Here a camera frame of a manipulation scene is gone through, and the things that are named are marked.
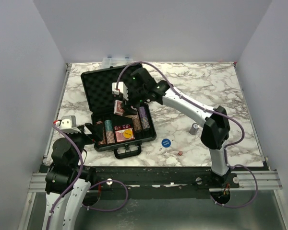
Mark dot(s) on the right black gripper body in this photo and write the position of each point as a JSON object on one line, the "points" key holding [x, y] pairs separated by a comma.
{"points": [[137, 97]]}

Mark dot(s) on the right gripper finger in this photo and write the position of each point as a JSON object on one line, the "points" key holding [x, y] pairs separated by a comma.
{"points": [[127, 109], [133, 111]]}

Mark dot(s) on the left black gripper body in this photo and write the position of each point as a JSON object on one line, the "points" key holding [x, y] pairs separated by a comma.
{"points": [[80, 140]]}

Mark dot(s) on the red playing card deck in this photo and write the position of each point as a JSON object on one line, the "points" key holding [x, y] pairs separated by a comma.
{"points": [[118, 110]]}

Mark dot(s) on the black poker set case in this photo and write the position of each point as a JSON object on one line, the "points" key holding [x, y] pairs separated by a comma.
{"points": [[97, 88]]}

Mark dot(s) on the purple grey chip stack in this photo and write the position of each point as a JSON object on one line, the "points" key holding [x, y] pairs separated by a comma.
{"points": [[194, 129]]}

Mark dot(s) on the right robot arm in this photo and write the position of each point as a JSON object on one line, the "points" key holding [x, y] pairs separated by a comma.
{"points": [[213, 121]]}

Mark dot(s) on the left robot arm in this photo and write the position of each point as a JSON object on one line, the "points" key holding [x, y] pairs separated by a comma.
{"points": [[67, 180]]}

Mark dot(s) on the orange chip stack upper right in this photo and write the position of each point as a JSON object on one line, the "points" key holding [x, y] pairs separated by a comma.
{"points": [[136, 119]]}

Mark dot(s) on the orange chip stack left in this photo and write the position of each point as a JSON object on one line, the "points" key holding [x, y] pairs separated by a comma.
{"points": [[103, 141]]}

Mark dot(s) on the green chip stack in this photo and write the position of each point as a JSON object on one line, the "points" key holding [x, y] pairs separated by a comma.
{"points": [[108, 125]]}

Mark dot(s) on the orange chip stack lower middle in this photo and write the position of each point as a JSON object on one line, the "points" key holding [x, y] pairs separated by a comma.
{"points": [[110, 137]]}

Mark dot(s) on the red dice in case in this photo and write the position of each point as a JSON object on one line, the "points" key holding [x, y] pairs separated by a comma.
{"points": [[122, 127]]}

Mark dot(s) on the red card deck in case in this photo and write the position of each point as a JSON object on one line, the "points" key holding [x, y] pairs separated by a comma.
{"points": [[119, 136]]}

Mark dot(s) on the yellow big blind button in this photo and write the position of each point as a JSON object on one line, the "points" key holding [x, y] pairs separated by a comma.
{"points": [[128, 134]]}

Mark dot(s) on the clear plastic box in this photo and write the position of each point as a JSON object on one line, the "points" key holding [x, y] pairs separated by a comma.
{"points": [[109, 62]]}

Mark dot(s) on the blue small blind button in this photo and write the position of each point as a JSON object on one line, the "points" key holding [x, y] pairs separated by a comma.
{"points": [[166, 143]]}

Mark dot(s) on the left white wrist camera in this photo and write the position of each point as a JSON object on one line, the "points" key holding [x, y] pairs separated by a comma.
{"points": [[67, 124]]}

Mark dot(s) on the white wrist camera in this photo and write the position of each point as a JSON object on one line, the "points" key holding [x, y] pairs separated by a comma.
{"points": [[120, 89], [67, 124]]}

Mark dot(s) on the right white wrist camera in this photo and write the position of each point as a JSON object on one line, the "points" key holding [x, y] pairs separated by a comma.
{"points": [[120, 89]]}

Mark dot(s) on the black mounting rail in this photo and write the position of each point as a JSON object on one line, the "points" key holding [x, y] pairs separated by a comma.
{"points": [[158, 182]]}

